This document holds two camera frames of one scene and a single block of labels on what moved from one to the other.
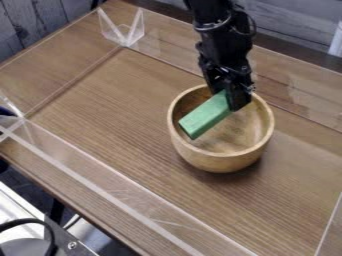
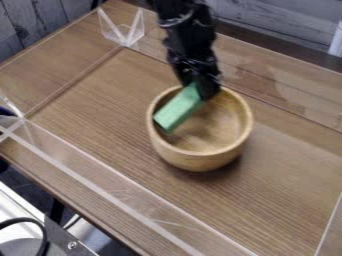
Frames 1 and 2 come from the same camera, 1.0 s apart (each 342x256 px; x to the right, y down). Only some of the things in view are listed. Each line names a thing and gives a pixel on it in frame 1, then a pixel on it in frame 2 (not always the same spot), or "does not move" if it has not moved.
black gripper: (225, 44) → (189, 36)
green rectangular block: (206, 115) → (179, 107)
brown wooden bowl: (234, 142) → (209, 139)
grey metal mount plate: (68, 245) does not move
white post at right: (336, 47) does not move
